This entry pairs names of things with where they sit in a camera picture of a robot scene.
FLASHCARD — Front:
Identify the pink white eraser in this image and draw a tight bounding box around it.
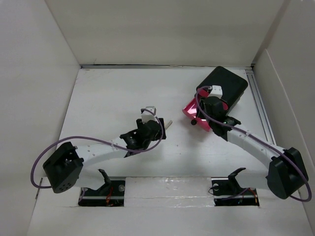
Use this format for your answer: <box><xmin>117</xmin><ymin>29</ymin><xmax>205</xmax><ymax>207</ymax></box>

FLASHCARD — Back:
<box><xmin>164</xmin><ymin>120</ymin><xmax>173</xmax><ymax>130</ymax></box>

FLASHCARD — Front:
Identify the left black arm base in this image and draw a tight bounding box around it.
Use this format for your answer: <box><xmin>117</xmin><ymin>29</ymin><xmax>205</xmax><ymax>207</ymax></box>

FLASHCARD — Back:
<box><xmin>78</xmin><ymin>169</ymin><xmax>126</xmax><ymax>207</ymax></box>

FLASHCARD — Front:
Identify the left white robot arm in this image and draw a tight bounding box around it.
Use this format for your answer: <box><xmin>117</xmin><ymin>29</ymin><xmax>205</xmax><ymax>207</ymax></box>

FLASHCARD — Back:
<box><xmin>43</xmin><ymin>118</ymin><xmax>166</xmax><ymax>195</ymax></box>

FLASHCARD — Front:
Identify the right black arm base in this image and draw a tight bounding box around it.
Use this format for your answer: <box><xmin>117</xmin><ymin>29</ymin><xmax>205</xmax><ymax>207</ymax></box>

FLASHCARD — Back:
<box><xmin>208</xmin><ymin>168</ymin><xmax>259</xmax><ymax>207</ymax></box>

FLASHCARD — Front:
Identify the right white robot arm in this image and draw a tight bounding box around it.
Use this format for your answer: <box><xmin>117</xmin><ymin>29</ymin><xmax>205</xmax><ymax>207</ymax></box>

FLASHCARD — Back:
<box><xmin>195</xmin><ymin>95</ymin><xmax>313</xmax><ymax>202</ymax></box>

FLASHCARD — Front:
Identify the black drawer cabinet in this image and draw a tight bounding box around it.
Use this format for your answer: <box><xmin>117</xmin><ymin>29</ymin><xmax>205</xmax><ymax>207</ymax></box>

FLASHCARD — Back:
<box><xmin>196</xmin><ymin>66</ymin><xmax>248</xmax><ymax>114</ymax></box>

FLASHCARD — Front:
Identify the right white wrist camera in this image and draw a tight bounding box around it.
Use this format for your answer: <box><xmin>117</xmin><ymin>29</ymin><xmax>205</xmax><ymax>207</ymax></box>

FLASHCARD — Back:
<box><xmin>208</xmin><ymin>85</ymin><xmax>223</xmax><ymax>99</ymax></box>

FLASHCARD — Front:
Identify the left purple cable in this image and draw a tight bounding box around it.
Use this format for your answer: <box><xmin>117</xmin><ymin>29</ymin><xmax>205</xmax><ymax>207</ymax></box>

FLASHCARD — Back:
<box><xmin>30</xmin><ymin>108</ymin><xmax>165</xmax><ymax>189</ymax></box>

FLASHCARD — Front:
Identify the purple cable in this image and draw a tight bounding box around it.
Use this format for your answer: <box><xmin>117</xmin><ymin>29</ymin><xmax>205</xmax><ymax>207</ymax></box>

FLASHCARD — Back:
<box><xmin>195</xmin><ymin>85</ymin><xmax>311</xmax><ymax>203</ymax></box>
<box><xmin>30</xmin><ymin>108</ymin><xmax>165</xmax><ymax>189</ymax></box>

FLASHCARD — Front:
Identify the aluminium rail right side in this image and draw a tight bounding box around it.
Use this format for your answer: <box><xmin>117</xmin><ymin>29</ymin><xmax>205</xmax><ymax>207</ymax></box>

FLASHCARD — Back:
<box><xmin>245</xmin><ymin>69</ymin><xmax>276</xmax><ymax>145</ymax></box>

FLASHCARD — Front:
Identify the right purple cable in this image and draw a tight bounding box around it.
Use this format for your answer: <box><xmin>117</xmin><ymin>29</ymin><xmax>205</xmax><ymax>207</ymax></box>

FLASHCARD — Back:
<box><xmin>195</xmin><ymin>85</ymin><xmax>311</xmax><ymax>203</ymax></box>

